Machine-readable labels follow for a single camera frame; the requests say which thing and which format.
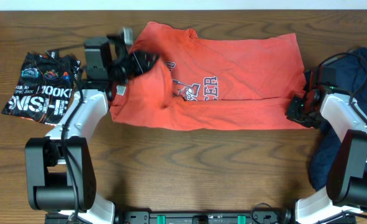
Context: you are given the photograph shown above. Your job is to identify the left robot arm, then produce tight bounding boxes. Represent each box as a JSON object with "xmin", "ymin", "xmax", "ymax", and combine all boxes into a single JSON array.
[{"xmin": 25, "ymin": 35, "xmax": 159, "ymax": 223}]

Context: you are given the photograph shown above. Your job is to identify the dark blue denim garment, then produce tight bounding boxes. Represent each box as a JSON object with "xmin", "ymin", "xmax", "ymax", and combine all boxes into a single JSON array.
[{"xmin": 309, "ymin": 47, "xmax": 367, "ymax": 191}]

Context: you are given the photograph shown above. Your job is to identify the folded black printed t-shirt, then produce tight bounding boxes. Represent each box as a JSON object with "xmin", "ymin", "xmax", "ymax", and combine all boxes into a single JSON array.
[{"xmin": 1, "ymin": 50, "xmax": 81, "ymax": 126}]

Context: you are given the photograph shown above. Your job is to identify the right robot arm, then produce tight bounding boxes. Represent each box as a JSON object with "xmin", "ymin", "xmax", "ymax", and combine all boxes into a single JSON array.
[{"xmin": 286, "ymin": 65, "xmax": 367, "ymax": 223}]

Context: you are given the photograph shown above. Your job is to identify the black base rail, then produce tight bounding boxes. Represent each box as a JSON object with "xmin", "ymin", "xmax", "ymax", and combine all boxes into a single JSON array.
[{"xmin": 111, "ymin": 207, "xmax": 295, "ymax": 224}]

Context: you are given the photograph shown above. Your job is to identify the orange printed t-shirt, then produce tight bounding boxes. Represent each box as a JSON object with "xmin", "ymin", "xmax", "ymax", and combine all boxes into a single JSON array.
[{"xmin": 109, "ymin": 22, "xmax": 305, "ymax": 131}]

